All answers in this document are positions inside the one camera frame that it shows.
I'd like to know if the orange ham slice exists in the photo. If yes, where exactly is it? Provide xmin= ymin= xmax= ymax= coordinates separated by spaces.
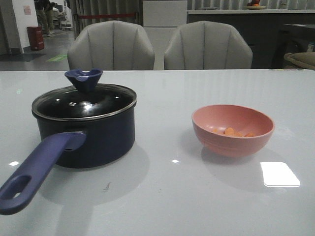
xmin=244 ymin=133 xmax=255 ymax=137
xmin=232 ymin=132 xmax=244 ymax=137
xmin=223 ymin=127 xmax=235 ymax=136

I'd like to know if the pink plastic bowl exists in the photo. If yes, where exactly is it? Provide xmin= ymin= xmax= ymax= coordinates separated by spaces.
xmin=191 ymin=104 xmax=275 ymax=157

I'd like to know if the glass lid blue knob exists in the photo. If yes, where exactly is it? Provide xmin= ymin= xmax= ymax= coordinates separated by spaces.
xmin=32 ymin=69 xmax=137 ymax=121

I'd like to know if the right grey upholstered chair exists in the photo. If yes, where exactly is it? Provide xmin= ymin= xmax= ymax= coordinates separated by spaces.
xmin=164 ymin=21 xmax=253 ymax=70

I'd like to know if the grey upholstered chair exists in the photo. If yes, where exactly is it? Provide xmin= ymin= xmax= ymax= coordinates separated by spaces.
xmin=67 ymin=21 xmax=155 ymax=71
xmin=164 ymin=21 xmax=253 ymax=70

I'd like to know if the left grey upholstered chair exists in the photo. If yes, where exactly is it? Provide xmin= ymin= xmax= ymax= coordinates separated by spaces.
xmin=67 ymin=21 xmax=155 ymax=71

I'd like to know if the white cabinet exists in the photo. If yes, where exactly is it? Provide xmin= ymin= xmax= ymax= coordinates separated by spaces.
xmin=142 ymin=0 xmax=188 ymax=70

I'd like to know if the red barrier belt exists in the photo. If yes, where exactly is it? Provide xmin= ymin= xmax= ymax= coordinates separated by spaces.
xmin=77 ymin=12 xmax=137 ymax=19

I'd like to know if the dark counter white top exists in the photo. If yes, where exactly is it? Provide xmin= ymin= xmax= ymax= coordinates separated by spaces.
xmin=187 ymin=9 xmax=315 ymax=69

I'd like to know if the red trash bin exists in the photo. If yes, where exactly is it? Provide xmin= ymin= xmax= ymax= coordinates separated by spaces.
xmin=27 ymin=26 xmax=44 ymax=51

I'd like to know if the fruit plate on counter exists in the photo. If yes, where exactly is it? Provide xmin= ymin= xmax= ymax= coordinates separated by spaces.
xmin=245 ymin=0 xmax=266 ymax=10

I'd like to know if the dark side table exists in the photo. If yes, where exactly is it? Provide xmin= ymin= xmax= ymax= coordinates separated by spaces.
xmin=271 ymin=24 xmax=315 ymax=69

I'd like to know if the beige sofa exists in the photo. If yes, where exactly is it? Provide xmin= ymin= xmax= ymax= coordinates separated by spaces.
xmin=283 ymin=52 xmax=315 ymax=70

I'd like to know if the person in khaki trousers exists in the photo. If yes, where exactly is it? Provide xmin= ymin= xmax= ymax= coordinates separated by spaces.
xmin=34 ymin=0 xmax=53 ymax=36

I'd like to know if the dark blue saucepan purple handle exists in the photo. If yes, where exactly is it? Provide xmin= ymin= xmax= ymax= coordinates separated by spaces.
xmin=0 ymin=105 xmax=135 ymax=215

